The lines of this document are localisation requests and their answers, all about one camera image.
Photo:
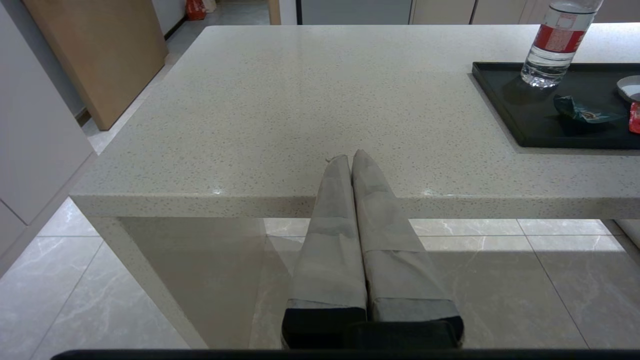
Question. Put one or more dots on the red bag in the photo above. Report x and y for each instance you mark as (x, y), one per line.
(195, 9)

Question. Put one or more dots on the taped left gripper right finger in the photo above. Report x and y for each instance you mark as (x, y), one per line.
(397, 270)

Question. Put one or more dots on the white tall cabinet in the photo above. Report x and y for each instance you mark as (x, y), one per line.
(35, 115)

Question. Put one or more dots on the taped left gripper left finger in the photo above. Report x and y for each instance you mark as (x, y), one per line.
(332, 250)

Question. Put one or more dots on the dark green snack packet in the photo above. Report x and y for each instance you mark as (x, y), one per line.
(582, 112)

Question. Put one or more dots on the red-capped water bottle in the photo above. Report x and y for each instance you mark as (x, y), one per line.
(555, 45)

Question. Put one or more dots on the white round saucer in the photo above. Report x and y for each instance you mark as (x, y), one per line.
(631, 89)

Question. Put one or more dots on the wooden door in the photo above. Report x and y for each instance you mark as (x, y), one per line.
(105, 55)

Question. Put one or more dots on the grey base cabinet doors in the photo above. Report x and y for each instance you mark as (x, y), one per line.
(450, 11)

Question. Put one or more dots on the red instant coffee packet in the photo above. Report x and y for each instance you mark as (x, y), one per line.
(635, 117)

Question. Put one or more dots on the black rectangular serving tray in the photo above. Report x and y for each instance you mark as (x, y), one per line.
(530, 115)

